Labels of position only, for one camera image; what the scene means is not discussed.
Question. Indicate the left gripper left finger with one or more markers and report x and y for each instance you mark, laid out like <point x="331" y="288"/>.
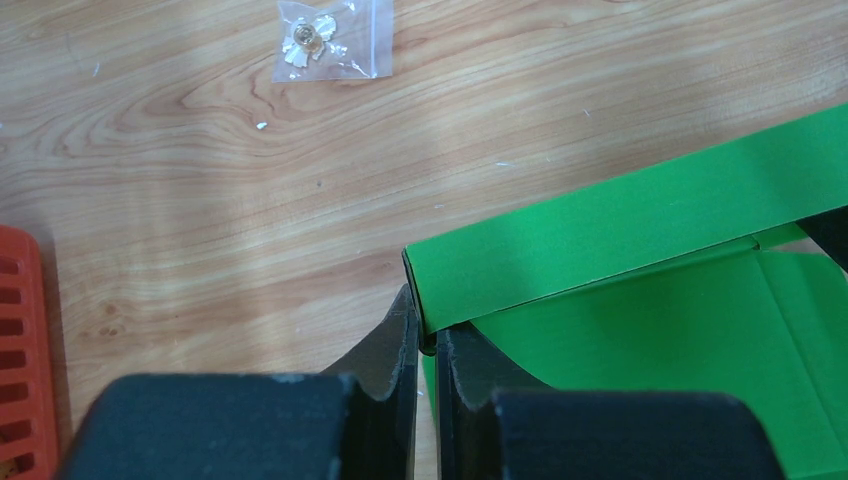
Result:
<point x="353" y="420"/>

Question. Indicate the green paper box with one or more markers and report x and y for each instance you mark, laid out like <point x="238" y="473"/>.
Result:
<point x="674" y="277"/>

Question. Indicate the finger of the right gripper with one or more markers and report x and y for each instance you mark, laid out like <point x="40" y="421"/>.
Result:
<point x="829" y="230"/>

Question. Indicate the small clear plastic piece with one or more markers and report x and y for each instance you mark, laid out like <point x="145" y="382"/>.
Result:
<point x="344" y="40"/>

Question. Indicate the red plastic basket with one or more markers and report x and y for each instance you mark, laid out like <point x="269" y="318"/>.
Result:
<point x="29" y="434"/>

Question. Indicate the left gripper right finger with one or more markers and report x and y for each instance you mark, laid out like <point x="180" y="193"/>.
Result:
<point x="497" y="421"/>

